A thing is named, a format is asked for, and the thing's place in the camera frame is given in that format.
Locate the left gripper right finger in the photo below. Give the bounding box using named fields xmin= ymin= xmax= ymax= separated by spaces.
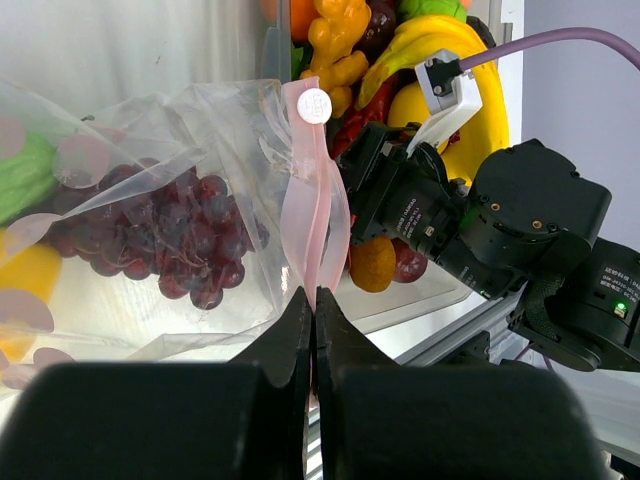
xmin=314 ymin=288 xmax=607 ymax=479

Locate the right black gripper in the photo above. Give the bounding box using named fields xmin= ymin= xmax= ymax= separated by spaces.
xmin=337 ymin=122 xmax=612 ymax=299

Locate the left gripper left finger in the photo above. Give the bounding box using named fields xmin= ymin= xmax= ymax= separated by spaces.
xmin=1 ymin=290 xmax=312 ymax=479

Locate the clear pink zip top bag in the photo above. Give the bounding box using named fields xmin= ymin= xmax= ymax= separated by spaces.
xmin=1 ymin=78 xmax=350 ymax=397

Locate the dark red grape bunch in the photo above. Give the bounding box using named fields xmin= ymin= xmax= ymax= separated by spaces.
xmin=44 ymin=164 xmax=270 ymax=310

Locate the yellow bell pepper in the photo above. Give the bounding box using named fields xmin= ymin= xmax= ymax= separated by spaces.
xmin=1 ymin=229 xmax=62 ymax=370

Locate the green bitter gourd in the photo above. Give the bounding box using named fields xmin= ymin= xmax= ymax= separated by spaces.
xmin=1 ymin=132 xmax=59 ymax=225

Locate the clear plastic food container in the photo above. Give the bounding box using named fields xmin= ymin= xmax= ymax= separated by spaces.
xmin=258 ymin=1 xmax=525 ymax=334

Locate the dark plum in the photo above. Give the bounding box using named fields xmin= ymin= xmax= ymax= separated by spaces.
xmin=392 ymin=238 xmax=429 ymax=284

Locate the yellow lemon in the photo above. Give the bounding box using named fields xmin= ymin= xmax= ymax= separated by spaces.
xmin=387 ymin=82 xmax=431 ymax=127

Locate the red crayfish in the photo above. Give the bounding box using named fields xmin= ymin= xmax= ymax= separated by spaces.
xmin=329 ymin=74 xmax=398 ymax=160

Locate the yellow banana bunch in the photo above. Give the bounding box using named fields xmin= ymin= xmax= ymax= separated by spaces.
xmin=355 ymin=14 xmax=510 ymax=182

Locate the green lime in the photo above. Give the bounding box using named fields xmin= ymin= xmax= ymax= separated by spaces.
xmin=396 ymin=0 xmax=472 ymax=23

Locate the orange tangerine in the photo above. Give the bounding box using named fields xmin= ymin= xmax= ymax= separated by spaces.
xmin=259 ymin=0 xmax=319 ymax=44

